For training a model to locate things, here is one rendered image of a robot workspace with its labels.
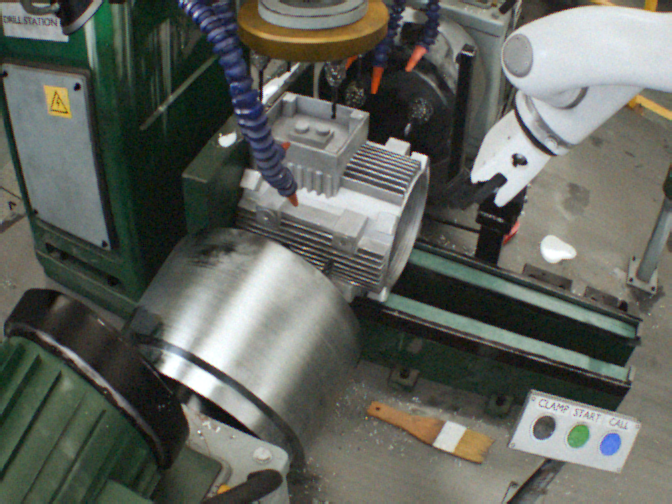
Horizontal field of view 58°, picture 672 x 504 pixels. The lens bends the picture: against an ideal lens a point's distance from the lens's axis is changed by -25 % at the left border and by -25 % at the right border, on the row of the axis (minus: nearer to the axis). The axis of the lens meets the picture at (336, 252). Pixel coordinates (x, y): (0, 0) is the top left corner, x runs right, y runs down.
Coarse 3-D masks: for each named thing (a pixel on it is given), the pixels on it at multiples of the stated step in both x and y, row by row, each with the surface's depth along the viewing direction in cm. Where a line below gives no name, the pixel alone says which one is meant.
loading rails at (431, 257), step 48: (432, 288) 113; (480, 288) 109; (528, 288) 108; (384, 336) 108; (432, 336) 104; (480, 336) 101; (528, 336) 111; (576, 336) 107; (624, 336) 102; (480, 384) 107; (528, 384) 103; (576, 384) 98; (624, 384) 94
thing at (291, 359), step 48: (192, 240) 82; (240, 240) 79; (192, 288) 75; (240, 288) 75; (288, 288) 77; (336, 288) 81; (144, 336) 72; (192, 336) 71; (240, 336) 72; (288, 336) 75; (336, 336) 79; (192, 384) 69; (240, 384) 70; (288, 384) 73; (336, 384) 80; (288, 432) 73
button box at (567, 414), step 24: (528, 408) 76; (552, 408) 75; (576, 408) 74; (600, 408) 78; (528, 432) 75; (600, 432) 73; (624, 432) 72; (552, 456) 74; (576, 456) 73; (600, 456) 73; (624, 456) 72
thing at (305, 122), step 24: (288, 120) 101; (312, 120) 101; (336, 120) 100; (360, 120) 96; (312, 144) 97; (336, 144) 97; (360, 144) 98; (312, 168) 94; (336, 168) 93; (336, 192) 96
